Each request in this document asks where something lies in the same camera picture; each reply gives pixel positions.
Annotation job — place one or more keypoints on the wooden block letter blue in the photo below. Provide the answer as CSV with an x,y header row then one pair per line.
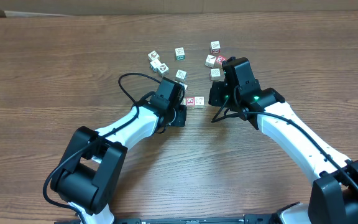
x,y
155,64

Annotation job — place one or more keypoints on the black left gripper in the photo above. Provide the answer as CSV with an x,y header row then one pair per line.
x,y
179,117

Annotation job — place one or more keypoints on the wooden block pretzel picture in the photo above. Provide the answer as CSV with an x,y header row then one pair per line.
x,y
215,74

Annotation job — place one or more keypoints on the wooden block green side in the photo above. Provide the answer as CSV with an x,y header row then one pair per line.
x,y
179,53

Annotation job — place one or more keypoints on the wooden block brown picture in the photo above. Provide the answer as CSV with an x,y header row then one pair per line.
x,y
153,55

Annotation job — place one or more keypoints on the wooden block teal side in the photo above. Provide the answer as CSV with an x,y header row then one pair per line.
x,y
199,102

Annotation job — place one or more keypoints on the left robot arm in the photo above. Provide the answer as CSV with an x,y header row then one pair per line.
x,y
86,177

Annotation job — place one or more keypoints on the wooden block fish picture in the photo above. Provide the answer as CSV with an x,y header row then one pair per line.
x,y
181,76

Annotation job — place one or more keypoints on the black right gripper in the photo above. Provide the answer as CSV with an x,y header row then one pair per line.
x,y
218,89

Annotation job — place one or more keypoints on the wooden block red side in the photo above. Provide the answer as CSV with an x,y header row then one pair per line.
x,y
215,47

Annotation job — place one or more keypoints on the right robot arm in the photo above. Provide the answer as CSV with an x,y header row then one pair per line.
x,y
332,175

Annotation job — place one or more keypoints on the wooden block ice cream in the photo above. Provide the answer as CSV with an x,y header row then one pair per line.
x,y
184,85

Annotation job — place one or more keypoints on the wooden block round picture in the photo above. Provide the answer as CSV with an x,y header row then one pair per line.
x,y
163,69

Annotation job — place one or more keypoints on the wooden block brush picture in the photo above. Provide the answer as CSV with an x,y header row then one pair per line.
x,y
210,61

